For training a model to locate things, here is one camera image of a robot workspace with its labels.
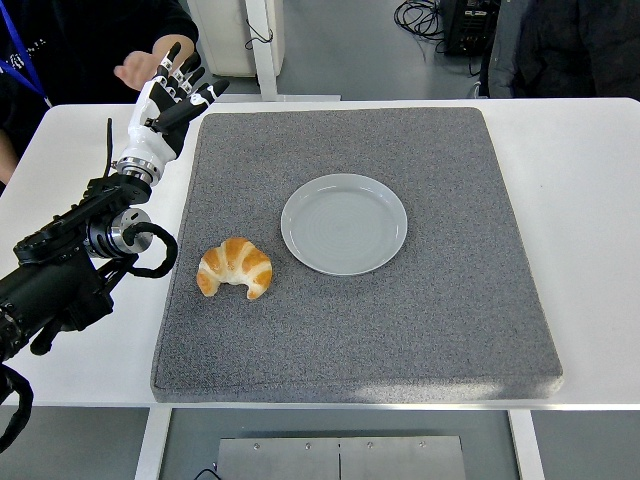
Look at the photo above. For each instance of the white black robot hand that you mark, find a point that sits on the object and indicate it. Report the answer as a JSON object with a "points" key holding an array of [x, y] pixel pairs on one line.
{"points": [[150, 135]]}

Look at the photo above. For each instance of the golden croissant bread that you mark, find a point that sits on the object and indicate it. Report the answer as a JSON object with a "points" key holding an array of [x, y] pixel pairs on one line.
{"points": [[235, 260]]}

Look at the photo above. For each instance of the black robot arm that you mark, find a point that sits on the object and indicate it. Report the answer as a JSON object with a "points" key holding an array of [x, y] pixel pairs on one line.
{"points": [[50, 285]]}

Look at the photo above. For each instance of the grey round plate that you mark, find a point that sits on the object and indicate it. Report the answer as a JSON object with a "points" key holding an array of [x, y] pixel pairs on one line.
{"points": [[345, 225]]}

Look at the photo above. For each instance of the grey metal plate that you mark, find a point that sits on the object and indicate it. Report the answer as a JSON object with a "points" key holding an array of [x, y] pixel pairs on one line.
{"points": [[300, 462]]}

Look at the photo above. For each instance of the white cabinet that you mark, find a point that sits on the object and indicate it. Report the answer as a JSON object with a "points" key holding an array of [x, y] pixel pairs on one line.
{"points": [[225, 40]]}

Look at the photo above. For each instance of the person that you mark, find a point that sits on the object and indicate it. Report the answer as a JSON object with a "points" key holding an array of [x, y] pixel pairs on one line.
{"points": [[75, 40], [575, 50]]}

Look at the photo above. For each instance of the grey speckled mat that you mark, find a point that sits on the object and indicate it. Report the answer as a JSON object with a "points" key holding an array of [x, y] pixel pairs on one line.
{"points": [[350, 340]]}

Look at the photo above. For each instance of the white table leg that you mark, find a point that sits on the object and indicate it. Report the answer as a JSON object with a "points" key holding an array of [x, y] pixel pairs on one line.
{"points": [[150, 445], [526, 445]]}

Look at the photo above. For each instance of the black equipment box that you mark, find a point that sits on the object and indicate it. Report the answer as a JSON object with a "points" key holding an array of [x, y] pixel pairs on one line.
{"points": [[470, 30]]}

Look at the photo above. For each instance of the white table post with base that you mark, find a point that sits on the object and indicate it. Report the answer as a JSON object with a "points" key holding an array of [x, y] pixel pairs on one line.
{"points": [[265, 60]]}

